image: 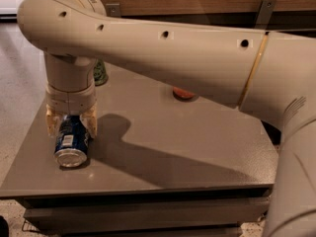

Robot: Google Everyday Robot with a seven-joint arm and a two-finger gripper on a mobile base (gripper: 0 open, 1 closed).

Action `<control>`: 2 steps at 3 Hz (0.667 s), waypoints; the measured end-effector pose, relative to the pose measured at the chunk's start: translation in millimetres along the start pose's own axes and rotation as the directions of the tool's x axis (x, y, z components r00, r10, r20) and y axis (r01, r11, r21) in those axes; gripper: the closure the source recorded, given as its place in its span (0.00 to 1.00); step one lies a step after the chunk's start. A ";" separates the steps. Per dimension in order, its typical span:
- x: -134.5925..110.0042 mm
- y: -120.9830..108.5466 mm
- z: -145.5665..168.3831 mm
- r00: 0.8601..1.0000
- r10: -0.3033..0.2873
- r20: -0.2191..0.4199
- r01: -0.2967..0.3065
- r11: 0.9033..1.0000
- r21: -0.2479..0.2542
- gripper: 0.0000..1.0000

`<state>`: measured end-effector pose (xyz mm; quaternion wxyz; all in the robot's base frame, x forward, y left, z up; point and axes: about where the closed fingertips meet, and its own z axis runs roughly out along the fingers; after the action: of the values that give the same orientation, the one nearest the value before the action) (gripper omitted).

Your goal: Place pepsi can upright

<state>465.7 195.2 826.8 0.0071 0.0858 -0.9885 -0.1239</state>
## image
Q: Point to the blue pepsi can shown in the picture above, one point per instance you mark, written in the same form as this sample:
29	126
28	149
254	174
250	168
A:
72	141

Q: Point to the left metal wall bracket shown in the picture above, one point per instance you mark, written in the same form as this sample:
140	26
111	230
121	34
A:
113	10

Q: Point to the green soda can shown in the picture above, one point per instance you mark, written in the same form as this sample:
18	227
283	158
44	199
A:
100	73

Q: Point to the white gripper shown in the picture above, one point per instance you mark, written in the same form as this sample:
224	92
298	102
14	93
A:
70	100

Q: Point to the red apple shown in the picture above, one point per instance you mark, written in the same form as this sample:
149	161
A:
182	94

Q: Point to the right metal wall bracket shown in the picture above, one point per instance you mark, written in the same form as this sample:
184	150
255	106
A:
264	14

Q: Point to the metal wall bracket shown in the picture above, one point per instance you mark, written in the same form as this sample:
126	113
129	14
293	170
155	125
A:
264	14
113	10

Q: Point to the grey table with drawers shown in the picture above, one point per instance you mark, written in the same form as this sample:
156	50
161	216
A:
157	168

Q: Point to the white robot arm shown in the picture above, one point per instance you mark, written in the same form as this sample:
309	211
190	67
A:
267	75

